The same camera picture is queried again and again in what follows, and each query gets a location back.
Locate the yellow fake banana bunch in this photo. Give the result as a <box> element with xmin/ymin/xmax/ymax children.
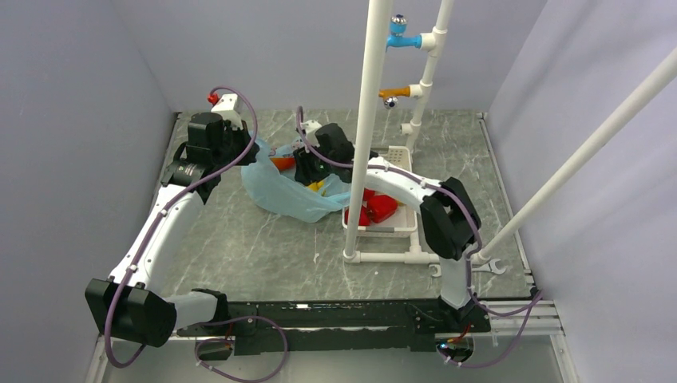
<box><xmin>307</xmin><ymin>180</ymin><xmax>326</xmax><ymax>196</ymax></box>

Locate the white pvc pipe rack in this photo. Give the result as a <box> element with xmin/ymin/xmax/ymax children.
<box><xmin>343</xmin><ymin>0</ymin><xmax>454</xmax><ymax>265</ymax></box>

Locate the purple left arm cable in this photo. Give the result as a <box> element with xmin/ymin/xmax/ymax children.
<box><xmin>103</xmin><ymin>86</ymin><xmax>289</xmax><ymax>383</ymax></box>

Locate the blue printed plastic bag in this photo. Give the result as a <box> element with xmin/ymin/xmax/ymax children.
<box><xmin>240</xmin><ymin>137</ymin><xmax>350</xmax><ymax>223</ymax></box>

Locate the red fake bell pepper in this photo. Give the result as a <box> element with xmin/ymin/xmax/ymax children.
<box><xmin>366</xmin><ymin>195</ymin><xmax>398</xmax><ymax>223</ymax></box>

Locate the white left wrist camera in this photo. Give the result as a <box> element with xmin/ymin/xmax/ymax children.
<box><xmin>208</xmin><ymin>93</ymin><xmax>243</xmax><ymax>129</ymax></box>

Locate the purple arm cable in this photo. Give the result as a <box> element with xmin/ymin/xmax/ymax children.
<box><xmin>103</xmin><ymin>86</ymin><xmax>289</xmax><ymax>383</ymax></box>
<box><xmin>295</xmin><ymin>105</ymin><xmax>543</xmax><ymax>370</ymax></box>

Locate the silver open-end wrench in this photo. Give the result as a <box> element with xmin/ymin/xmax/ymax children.
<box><xmin>428</xmin><ymin>259</ymin><xmax>507</xmax><ymax>278</ymax></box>

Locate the red fake fruit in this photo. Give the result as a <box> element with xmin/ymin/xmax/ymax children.
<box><xmin>362</xmin><ymin>188</ymin><xmax>376</xmax><ymax>202</ymax></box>

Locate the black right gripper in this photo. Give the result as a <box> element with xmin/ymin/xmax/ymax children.
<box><xmin>293</xmin><ymin>140</ymin><xmax>338</xmax><ymax>188</ymax></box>

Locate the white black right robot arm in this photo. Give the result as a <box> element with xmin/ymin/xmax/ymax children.
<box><xmin>296</xmin><ymin>121</ymin><xmax>482</xmax><ymax>331</ymax></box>

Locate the red fake tomato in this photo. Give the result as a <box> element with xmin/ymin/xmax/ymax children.
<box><xmin>343</xmin><ymin>206</ymin><xmax>371</xmax><ymax>227</ymax></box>

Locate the blue plastic faucet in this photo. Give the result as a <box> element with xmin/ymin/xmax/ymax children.
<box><xmin>386</xmin><ymin>14</ymin><xmax>422</xmax><ymax>50</ymax></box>

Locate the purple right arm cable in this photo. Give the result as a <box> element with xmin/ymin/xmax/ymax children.
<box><xmin>295</xmin><ymin>105</ymin><xmax>543</xmax><ymax>370</ymax></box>

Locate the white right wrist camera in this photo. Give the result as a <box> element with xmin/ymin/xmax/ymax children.
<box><xmin>301</xmin><ymin>120</ymin><xmax>323</xmax><ymax>147</ymax></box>

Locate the white perforated plastic basket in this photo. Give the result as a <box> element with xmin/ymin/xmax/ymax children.
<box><xmin>357</xmin><ymin>145</ymin><xmax>418</xmax><ymax>238</ymax></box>

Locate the white diagonal pipe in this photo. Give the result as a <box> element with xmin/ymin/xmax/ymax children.
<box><xmin>469</xmin><ymin>50</ymin><xmax>676</xmax><ymax>263</ymax></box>

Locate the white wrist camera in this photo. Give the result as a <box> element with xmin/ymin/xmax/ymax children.
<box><xmin>301</xmin><ymin>120</ymin><xmax>323</xmax><ymax>147</ymax></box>
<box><xmin>208</xmin><ymin>93</ymin><xmax>243</xmax><ymax>129</ymax></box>

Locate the orange plastic faucet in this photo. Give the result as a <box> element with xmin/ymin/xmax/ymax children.
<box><xmin>378</xmin><ymin>86</ymin><xmax>411</xmax><ymax>109</ymax></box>

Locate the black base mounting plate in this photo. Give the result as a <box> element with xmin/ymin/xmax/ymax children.
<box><xmin>177</xmin><ymin>298</ymin><xmax>491</xmax><ymax>356</ymax></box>

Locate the aluminium extrusion rail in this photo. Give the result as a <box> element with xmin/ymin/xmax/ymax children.
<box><xmin>86</xmin><ymin>301</ymin><xmax>564</xmax><ymax>382</ymax></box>

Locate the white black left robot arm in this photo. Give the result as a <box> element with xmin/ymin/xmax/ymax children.
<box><xmin>85</xmin><ymin>112</ymin><xmax>259</xmax><ymax>347</ymax></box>

